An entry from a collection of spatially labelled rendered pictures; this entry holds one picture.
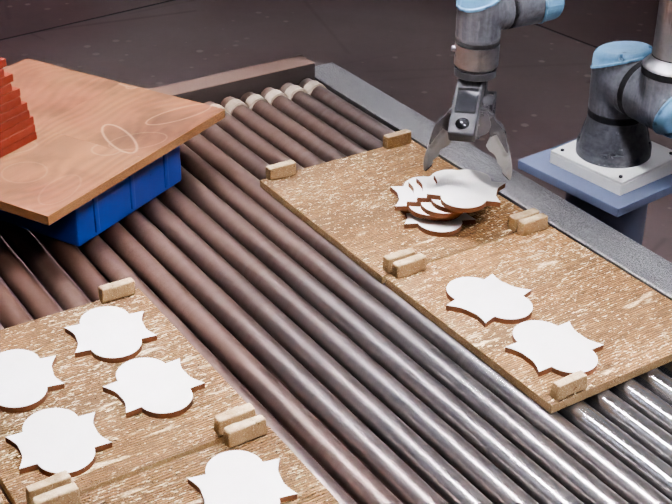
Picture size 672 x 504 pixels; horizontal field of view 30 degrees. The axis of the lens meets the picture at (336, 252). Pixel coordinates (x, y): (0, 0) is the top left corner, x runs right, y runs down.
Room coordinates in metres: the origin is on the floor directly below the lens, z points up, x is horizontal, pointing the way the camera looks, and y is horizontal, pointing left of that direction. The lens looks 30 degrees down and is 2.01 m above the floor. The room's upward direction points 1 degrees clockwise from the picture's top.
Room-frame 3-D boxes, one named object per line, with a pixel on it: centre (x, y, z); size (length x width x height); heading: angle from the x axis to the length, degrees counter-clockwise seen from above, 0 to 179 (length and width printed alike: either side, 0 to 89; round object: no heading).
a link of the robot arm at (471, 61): (1.99, -0.23, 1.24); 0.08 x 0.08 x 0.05
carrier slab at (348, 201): (2.03, -0.11, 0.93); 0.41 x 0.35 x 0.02; 33
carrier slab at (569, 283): (1.69, -0.34, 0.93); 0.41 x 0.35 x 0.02; 33
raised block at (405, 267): (1.78, -0.12, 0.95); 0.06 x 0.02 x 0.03; 123
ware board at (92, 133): (2.11, 0.56, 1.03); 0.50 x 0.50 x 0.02; 60
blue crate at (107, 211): (2.08, 0.50, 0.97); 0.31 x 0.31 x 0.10; 60
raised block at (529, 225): (1.93, -0.34, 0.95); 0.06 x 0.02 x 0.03; 123
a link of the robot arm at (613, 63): (2.32, -0.56, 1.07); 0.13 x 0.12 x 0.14; 29
